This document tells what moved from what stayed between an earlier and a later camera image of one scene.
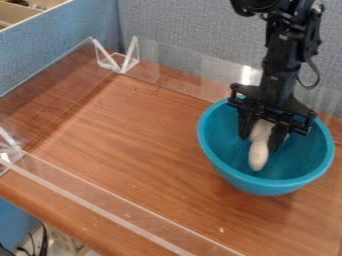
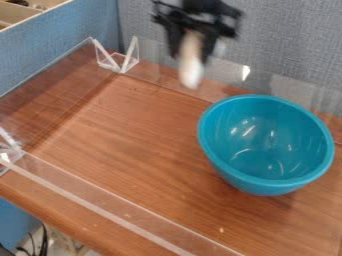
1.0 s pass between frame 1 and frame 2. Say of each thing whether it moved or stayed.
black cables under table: stayed
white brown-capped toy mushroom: moved
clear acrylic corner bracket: stayed
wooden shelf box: stayed
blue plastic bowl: stayed
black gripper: moved
